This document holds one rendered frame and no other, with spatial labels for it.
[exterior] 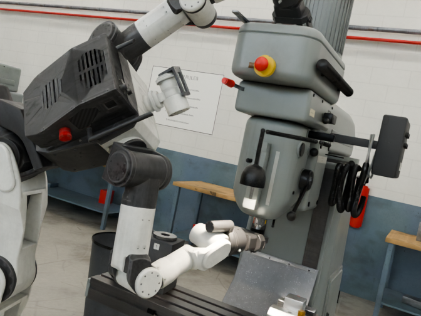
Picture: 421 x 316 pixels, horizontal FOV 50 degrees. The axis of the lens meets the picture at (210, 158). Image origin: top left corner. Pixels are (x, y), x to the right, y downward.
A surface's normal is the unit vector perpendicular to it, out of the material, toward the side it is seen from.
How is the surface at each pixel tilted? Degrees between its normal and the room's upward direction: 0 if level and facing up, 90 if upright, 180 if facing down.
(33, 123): 75
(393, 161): 90
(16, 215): 115
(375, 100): 90
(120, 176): 88
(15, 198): 90
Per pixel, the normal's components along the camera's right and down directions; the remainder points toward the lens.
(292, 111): -0.44, -0.04
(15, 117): -0.14, 0.02
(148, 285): 0.66, 0.09
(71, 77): -0.54, -0.33
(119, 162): -0.61, -0.12
